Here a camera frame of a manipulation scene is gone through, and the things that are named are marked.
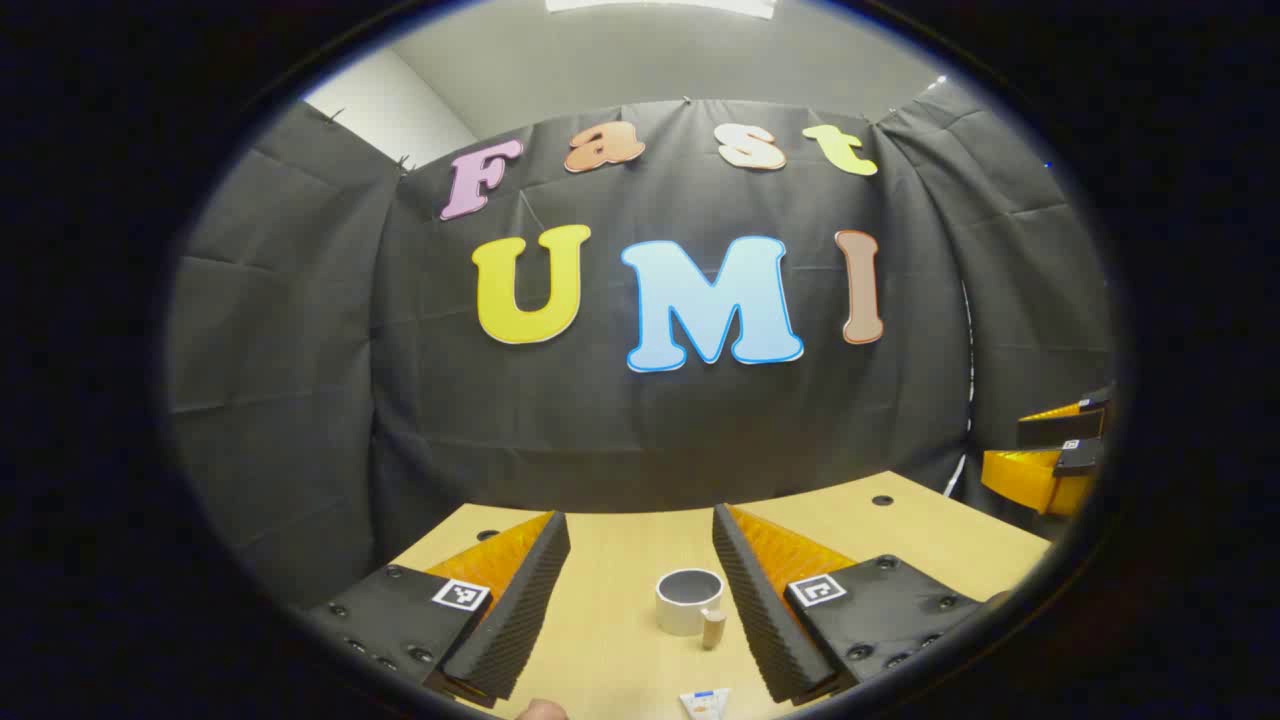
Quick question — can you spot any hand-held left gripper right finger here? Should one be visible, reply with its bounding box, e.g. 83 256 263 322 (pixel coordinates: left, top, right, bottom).
712 503 1011 706

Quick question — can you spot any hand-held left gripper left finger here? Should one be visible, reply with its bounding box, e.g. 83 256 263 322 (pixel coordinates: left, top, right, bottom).
300 510 571 711

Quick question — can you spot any white cup with wooden handle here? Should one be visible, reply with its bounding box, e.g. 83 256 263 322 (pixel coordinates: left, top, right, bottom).
655 568 728 652

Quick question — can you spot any light wooden desktop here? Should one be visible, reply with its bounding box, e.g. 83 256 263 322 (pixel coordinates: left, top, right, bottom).
385 470 1056 720

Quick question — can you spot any black backdrop cloth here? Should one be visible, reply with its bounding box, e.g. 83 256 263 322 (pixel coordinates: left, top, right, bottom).
165 80 1116 611

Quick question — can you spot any white ceiling light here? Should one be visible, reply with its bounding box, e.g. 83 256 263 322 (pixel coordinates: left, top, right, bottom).
545 0 778 20

